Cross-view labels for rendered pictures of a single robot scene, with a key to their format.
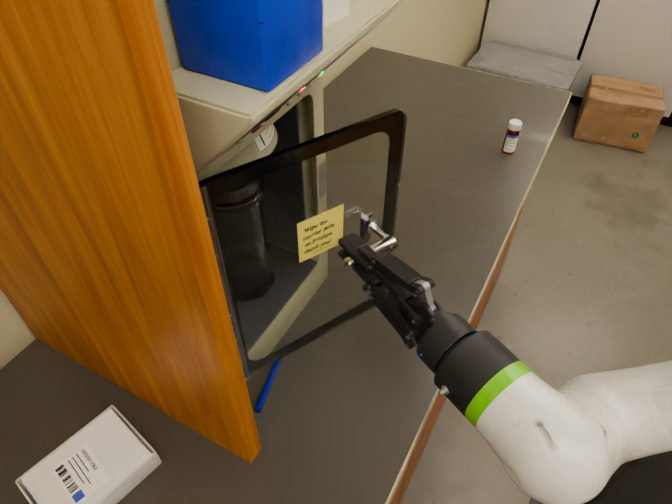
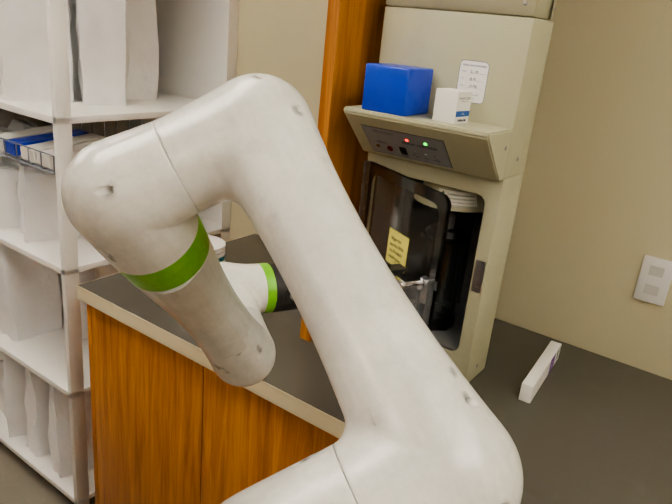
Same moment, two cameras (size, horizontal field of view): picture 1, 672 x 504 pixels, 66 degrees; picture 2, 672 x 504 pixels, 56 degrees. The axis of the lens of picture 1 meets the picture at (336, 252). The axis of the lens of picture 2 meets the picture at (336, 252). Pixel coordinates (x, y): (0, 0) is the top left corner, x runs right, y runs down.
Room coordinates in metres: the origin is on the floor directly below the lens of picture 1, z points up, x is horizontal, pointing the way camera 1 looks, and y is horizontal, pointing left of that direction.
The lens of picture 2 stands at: (0.52, -1.23, 1.67)
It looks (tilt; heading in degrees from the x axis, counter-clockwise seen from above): 20 degrees down; 96
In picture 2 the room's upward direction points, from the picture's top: 6 degrees clockwise
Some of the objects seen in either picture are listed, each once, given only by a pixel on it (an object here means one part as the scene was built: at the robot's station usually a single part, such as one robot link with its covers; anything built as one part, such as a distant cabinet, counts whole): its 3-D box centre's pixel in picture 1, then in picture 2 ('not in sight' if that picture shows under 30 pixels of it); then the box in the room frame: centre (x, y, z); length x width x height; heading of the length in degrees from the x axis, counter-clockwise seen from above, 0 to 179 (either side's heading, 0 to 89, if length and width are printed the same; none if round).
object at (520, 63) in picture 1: (518, 87); not in sight; (2.99, -1.14, 0.17); 0.60 x 0.42 x 0.33; 59
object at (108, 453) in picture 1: (91, 471); not in sight; (0.30, 0.37, 0.96); 0.16 x 0.12 x 0.04; 139
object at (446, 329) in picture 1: (433, 329); not in sight; (0.39, -0.12, 1.20); 0.09 x 0.07 x 0.08; 35
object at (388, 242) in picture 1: (365, 245); (399, 277); (0.54, -0.04, 1.20); 0.10 x 0.05 x 0.03; 124
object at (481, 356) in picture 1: (477, 369); (283, 286); (0.33, -0.17, 1.20); 0.12 x 0.06 x 0.09; 125
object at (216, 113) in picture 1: (296, 77); (421, 142); (0.55, 0.05, 1.46); 0.32 x 0.11 x 0.10; 151
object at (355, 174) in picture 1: (313, 257); (393, 268); (0.53, 0.03, 1.19); 0.30 x 0.01 x 0.40; 124
